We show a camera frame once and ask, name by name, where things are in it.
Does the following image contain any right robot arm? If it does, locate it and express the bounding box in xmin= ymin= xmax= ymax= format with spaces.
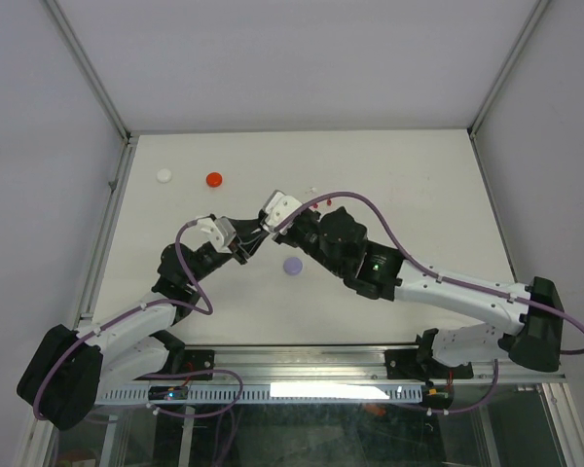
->
xmin=264 ymin=205 xmax=563 ymax=377

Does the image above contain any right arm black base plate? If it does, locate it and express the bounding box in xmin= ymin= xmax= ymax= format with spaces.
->
xmin=383 ymin=348 xmax=474 ymax=382

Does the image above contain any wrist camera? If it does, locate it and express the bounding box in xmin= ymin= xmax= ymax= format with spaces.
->
xmin=259 ymin=190 xmax=302 ymax=234
xmin=187 ymin=215 xmax=237 ymax=254

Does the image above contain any aluminium frame post right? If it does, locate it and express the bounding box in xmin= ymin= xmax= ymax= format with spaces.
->
xmin=469 ymin=0 xmax=554 ymax=140

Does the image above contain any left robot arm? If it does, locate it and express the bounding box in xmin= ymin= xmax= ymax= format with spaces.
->
xmin=16 ymin=215 xmax=269 ymax=430

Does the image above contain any aluminium frame post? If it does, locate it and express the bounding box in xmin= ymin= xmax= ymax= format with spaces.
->
xmin=41 ymin=0 xmax=130 ymax=142
xmin=469 ymin=0 xmax=554 ymax=140

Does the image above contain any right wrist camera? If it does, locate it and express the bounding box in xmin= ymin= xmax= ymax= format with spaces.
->
xmin=259 ymin=190 xmax=302 ymax=234

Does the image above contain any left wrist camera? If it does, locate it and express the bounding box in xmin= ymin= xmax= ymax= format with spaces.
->
xmin=187 ymin=215 xmax=237 ymax=254

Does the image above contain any orange round charging case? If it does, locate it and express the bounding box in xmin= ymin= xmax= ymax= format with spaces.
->
xmin=205 ymin=171 xmax=224 ymax=188

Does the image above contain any purple round earbud charging case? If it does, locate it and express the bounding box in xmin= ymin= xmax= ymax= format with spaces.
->
xmin=283 ymin=257 xmax=304 ymax=276

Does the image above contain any aluminium frame post left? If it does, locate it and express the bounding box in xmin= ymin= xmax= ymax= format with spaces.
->
xmin=41 ymin=0 xmax=130 ymax=142

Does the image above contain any aluminium mounting rail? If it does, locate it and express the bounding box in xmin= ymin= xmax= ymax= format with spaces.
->
xmin=185 ymin=345 xmax=566 ymax=385

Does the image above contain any white slotted cable duct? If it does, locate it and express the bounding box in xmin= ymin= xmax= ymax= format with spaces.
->
xmin=95 ymin=382 xmax=422 ymax=406

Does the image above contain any white round charging case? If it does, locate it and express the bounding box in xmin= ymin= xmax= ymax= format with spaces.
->
xmin=156 ymin=168 xmax=172 ymax=184

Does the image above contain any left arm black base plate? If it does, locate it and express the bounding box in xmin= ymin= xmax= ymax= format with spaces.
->
xmin=171 ymin=348 xmax=215 ymax=375

